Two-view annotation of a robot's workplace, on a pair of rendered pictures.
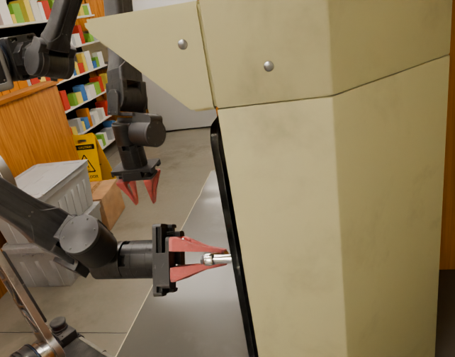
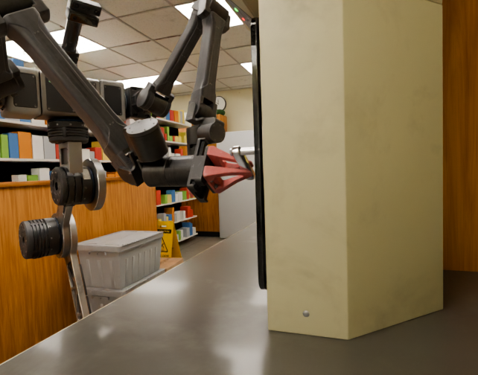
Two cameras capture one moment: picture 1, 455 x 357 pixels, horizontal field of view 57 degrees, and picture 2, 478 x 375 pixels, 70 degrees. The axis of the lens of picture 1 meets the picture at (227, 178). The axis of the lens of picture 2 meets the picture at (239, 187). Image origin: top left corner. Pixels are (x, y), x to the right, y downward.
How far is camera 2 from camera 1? 34 cm
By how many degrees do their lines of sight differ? 20
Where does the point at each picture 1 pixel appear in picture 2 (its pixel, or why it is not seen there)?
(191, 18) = not seen: outside the picture
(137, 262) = (179, 164)
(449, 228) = (461, 225)
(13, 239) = (89, 282)
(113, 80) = (194, 97)
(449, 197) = (460, 194)
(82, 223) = (146, 121)
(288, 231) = (301, 94)
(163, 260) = (200, 160)
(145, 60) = not seen: outside the picture
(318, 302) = (322, 167)
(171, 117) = (236, 228)
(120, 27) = not seen: outside the picture
